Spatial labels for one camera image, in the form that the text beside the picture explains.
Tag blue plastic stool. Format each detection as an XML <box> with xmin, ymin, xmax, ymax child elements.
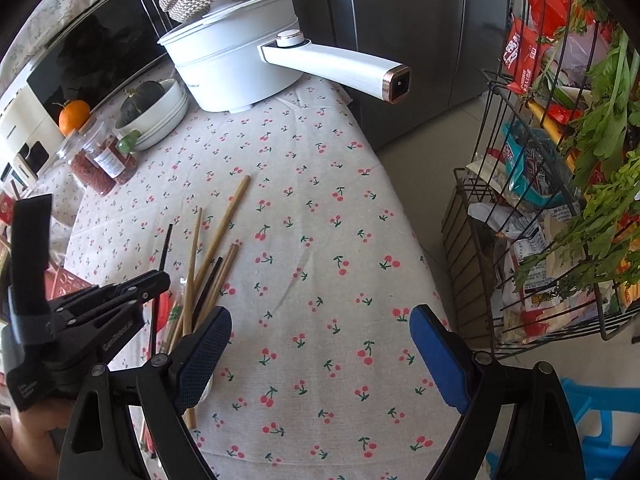
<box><xmin>487</xmin><ymin>377</ymin><xmax>640</xmax><ymax>480</ymax></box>

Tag paper-wrapped chopsticks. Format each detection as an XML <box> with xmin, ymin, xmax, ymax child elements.
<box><xmin>160</xmin><ymin>280</ymin><xmax>188</xmax><ymax>356</ymax></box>

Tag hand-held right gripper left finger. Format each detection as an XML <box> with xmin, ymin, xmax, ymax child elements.
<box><xmin>57</xmin><ymin>305</ymin><xmax>233</xmax><ymax>480</ymax></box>

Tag person's left hand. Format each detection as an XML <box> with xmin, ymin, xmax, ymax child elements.
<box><xmin>0</xmin><ymin>401</ymin><xmax>72</xmax><ymax>467</ymax></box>

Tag black microwave oven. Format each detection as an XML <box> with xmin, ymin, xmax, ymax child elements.
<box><xmin>25</xmin><ymin>0</ymin><xmax>181</xmax><ymax>126</ymax></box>

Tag black wire rack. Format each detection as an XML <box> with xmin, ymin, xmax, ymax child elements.
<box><xmin>440</xmin><ymin>0</ymin><xmax>640</xmax><ymax>361</ymax></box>

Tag green celery bunch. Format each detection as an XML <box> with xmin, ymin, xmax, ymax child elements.
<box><xmin>515</xmin><ymin>0</ymin><xmax>640</xmax><ymax>301</ymax></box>

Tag jar of red berries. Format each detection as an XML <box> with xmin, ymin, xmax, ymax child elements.
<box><xmin>59</xmin><ymin>132</ymin><xmax>117</xmax><ymax>196</ymax></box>

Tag floral dust cloth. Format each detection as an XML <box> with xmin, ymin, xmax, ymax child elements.
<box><xmin>10</xmin><ymin>0</ymin><xmax>166</xmax><ymax>76</ymax></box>

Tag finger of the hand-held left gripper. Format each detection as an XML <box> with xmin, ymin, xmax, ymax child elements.
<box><xmin>65</xmin><ymin>296</ymin><xmax>156</xmax><ymax>346</ymax></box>
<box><xmin>47</xmin><ymin>270</ymin><xmax>171</xmax><ymax>323</ymax></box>

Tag dark green pumpkin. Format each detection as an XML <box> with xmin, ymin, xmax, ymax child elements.
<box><xmin>120</xmin><ymin>80</ymin><xmax>167</xmax><ymax>122</ymax></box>

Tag white snack packet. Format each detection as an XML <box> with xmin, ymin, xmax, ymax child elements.
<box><xmin>492</xmin><ymin>210</ymin><xmax>616</xmax><ymax>346</ymax></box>

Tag white electric pot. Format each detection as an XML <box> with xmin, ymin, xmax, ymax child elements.
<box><xmin>157</xmin><ymin>0</ymin><xmax>412</xmax><ymax>112</ymax></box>

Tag white air fryer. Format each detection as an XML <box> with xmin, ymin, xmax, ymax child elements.
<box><xmin>0</xmin><ymin>82</ymin><xmax>63</xmax><ymax>188</ymax></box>

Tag red chopstick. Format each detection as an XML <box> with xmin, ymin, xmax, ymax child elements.
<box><xmin>148</xmin><ymin>296</ymin><xmax>162</xmax><ymax>361</ymax></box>

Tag red cardboard box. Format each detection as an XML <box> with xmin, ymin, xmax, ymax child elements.
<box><xmin>44</xmin><ymin>262</ymin><xmax>96</xmax><ymax>306</ymax></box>

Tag white bowl stack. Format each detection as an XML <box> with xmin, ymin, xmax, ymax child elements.
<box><xmin>115</xmin><ymin>78</ymin><xmax>190</xmax><ymax>152</ymax></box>

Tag labelled spice jar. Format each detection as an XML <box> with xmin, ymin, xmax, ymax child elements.
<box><xmin>80</xmin><ymin>117</ymin><xmax>138</xmax><ymax>184</ymax></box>

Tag red white-print snack packet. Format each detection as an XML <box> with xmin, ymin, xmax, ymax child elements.
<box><xmin>502</xmin><ymin>15</ymin><xmax>556</xmax><ymax>96</ymax></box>

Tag orange fruit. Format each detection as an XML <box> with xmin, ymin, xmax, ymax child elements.
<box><xmin>58</xmin><ymin>100</ymin><xmax>92</xmax><ymax>137</ymax></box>

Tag grey refrigerator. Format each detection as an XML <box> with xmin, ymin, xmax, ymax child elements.
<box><xmin>250</xmin><ymin>0</ymin><xmax>511</xmax><ymax>151</ymax></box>

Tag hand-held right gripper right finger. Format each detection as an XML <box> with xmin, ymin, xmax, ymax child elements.
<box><xmin>409</xmin><ymin>304</ymin><xmax>586</xmax><ymax>480</ymax></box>

